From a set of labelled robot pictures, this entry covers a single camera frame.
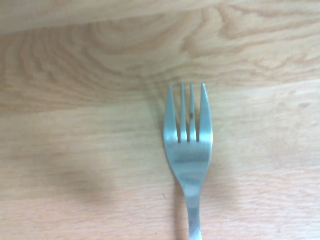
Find silver metal fork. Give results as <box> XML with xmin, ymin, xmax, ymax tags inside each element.
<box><xmin>163</xmin><ymin>82</ymin><xmax>214</xmax><ymax>240</ymax></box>

